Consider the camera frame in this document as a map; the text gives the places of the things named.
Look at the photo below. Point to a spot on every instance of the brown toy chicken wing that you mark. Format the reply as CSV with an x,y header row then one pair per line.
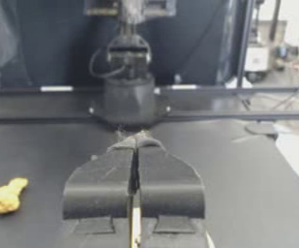
x,y
6,197

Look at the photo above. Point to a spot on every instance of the white box device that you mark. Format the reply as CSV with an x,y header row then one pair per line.
x,y
257,59

